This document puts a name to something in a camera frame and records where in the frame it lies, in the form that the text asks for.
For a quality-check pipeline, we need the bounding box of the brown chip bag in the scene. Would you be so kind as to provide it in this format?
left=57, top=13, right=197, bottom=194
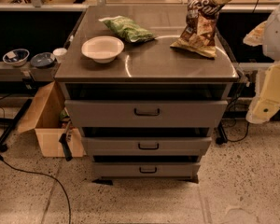
left=170, top=0, right=232, bottom=58

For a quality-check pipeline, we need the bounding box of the black pole on floor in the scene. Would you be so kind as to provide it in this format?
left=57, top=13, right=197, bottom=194
left=0, top=99, right=32, bottom=152

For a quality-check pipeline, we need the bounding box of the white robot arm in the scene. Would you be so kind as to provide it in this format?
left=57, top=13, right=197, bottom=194
left=244, top=4, right=280, bottom=124

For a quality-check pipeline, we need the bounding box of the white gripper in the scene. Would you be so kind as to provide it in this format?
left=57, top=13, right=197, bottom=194
left=243, top=21, right=280, bottom=124

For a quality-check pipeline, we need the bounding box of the grey drawer cabinet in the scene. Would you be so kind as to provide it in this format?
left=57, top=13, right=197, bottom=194
left=55, top=5, right=237, bottom=182

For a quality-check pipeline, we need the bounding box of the dark blue bowl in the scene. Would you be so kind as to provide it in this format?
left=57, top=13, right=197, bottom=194
left=30, top=52, right=55, bottom=68

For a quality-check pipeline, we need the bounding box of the grey bottom drawer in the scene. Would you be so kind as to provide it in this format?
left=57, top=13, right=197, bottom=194
left=93, top=162, right=200, bottom=178

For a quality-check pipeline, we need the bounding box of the grey drawer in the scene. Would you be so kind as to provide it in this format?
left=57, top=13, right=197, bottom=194
left=82, top=137, right=211, bottom=156
left=65, top=100, right=227, bottom=128
left=93, top=162, right=200, bottom=178

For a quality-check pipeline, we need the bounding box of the small white cup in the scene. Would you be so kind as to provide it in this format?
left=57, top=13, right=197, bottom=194
left=53, top=48, right=67, bottom=63

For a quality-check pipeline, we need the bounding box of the white blue-rimmed bowl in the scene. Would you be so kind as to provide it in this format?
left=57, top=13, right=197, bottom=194
left=3, top=49, right=30, bottom=67

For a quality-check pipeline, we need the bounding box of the black tool in box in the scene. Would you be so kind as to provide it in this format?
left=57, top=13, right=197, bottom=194
left=59, top=121, right=73, bottom=161

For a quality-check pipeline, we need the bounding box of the black floor cable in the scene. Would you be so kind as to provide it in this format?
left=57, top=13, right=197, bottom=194
left=0, top=153, right=72, bottom=224

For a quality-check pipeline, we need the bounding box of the grey top drawer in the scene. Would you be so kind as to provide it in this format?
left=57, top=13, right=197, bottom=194
left=65, top=100, right=227, bottom=128

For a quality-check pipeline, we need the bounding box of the cardboard box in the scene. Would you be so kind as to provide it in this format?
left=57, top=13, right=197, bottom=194
left=17, top=80, right=86, bottom=159

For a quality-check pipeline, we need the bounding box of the green chip bag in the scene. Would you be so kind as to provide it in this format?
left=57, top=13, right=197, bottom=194
left=100, top=16, right=155, bottom=43

